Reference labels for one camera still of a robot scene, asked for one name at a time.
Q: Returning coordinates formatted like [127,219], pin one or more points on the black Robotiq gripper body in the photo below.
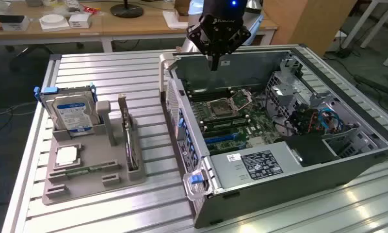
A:
[222,14]

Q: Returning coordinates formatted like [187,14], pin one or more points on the black graphics card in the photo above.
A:
[130,145]

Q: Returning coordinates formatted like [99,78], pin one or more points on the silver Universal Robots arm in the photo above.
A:
[189,44]

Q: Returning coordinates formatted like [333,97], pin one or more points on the white paper stack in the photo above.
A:
[173,20]

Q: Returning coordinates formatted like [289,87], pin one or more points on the brown cardboard box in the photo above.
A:
[181,6]

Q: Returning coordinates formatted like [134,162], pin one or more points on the black round lamp base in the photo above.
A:
[127,11]

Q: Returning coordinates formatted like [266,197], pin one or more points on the perforated metal drive cage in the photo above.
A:
[285,89]

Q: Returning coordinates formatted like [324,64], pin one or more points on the wooden cabinet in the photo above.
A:
[328,29]

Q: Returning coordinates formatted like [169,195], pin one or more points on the metal socket cover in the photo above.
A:
[243,100]

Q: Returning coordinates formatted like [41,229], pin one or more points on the white floor device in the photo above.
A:
[340,40]

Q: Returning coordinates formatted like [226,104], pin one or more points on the CPU socket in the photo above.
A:
[221,108]

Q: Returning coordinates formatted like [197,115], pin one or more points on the black power adapter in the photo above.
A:
[345,53]

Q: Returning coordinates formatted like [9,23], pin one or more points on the red packet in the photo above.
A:
[93,10]

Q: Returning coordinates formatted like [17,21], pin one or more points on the installed green RAM stick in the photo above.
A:
[226,122]

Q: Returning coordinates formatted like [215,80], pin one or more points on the blue slot latch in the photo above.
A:
[182,123]
[186,135]
[193,156]
[189,146]

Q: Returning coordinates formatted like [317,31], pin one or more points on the small white labelled box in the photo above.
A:
[81,20]

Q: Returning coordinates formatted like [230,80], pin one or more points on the green motherboard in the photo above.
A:
[255,126]

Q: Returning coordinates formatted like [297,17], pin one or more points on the white round container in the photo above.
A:
[54,21]

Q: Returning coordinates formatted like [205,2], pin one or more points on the black floor stand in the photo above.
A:
[382,85]

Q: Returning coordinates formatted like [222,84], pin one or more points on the long wooden desk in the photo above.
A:
[34,33]

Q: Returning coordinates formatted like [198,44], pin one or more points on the hard disk in blue caddy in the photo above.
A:
[73,116]

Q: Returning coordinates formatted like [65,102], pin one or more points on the black plastic shroud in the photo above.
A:
[310,150]

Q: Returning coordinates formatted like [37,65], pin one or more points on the grey power supply unit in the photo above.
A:
[237,170]

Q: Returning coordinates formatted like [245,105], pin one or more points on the black chair base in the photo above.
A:
[19,58]

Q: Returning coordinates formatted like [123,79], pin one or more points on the metal disk bay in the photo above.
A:
[353,143]

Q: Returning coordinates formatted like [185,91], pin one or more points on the white box with black top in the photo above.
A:
[13,23]

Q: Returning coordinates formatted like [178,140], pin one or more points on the grey plastic parts rack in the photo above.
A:
[94,155]

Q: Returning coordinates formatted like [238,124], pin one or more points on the blue case release tab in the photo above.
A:
[195,179]

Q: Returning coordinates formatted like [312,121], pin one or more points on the silver CPU chip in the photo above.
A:
[67,156]

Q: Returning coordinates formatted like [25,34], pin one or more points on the loose green RAM stick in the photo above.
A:
[85,169]

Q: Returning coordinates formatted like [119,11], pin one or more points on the dark grey open PC case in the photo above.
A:
[278,194]

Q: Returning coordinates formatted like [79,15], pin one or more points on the white table frame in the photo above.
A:
[348,41]

